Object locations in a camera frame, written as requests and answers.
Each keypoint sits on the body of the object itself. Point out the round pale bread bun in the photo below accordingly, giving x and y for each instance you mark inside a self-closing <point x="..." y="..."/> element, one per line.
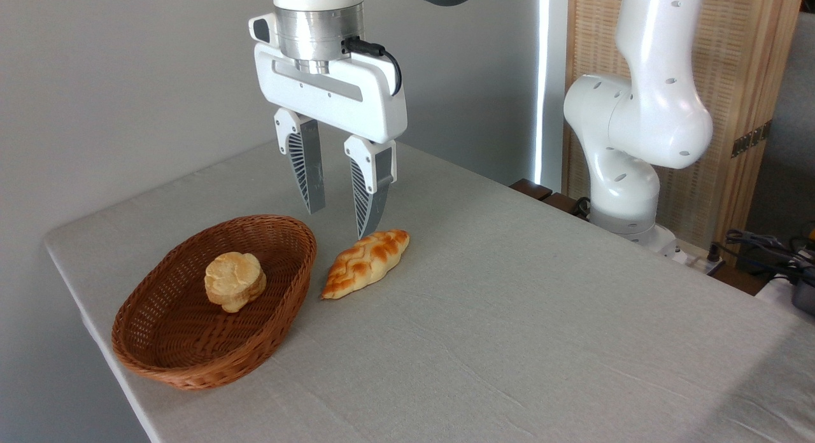
<point x="234" y="281"/>

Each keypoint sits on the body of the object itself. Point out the dark brown wooden furniture edge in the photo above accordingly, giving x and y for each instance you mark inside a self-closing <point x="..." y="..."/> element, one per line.
<point x="541" y="193"/>

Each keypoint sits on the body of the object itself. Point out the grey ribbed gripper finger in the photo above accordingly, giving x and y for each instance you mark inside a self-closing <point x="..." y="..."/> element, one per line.
<point x="372" y="182"/>
<point x="305" y="163"/>

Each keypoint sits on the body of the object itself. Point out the grey tablecloth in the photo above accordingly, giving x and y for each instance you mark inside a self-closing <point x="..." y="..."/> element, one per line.
<point x="509" y="328"/>

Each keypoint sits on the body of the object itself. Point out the braided golden bread loaf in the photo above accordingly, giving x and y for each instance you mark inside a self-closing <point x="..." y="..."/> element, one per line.
<point x="366" y="265"/>

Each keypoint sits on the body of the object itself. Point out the dark metal screen hinge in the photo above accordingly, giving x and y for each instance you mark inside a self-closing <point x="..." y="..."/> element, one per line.
<point x="751" y="139"/>

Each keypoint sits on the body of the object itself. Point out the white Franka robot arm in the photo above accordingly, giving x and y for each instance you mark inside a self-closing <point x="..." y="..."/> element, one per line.
<point x="656" y="112"/>

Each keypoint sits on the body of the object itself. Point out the white power strip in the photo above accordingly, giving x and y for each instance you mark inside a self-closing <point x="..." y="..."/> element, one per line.
<point x="694" y="258"/>

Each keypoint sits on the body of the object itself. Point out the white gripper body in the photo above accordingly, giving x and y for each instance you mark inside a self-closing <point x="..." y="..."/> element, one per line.
<point x="331" y="99"/>

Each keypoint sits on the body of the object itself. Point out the wooden folding screen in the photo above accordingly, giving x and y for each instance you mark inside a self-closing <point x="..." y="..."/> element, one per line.
<point x="735" y="55"/>

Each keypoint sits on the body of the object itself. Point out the brown oval wicker basket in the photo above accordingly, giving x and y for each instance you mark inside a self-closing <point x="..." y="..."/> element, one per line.
<point x="172" y="331"/>

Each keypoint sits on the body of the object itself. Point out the white vertical window frame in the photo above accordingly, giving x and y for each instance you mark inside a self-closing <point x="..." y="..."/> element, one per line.
<point x="547" y="80"/>

